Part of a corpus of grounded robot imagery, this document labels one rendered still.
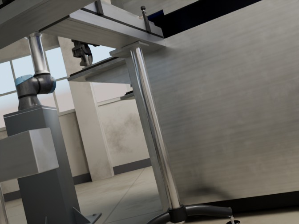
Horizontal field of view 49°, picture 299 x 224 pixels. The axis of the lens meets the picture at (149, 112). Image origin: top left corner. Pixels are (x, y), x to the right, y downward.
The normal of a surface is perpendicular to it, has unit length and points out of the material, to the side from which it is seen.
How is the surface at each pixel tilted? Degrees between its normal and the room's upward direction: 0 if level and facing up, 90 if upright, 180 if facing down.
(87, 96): 90
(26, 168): 90
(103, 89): 90
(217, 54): 90
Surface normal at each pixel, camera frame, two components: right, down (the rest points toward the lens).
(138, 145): -0.08, -0.04
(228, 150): -0.45, 0.05
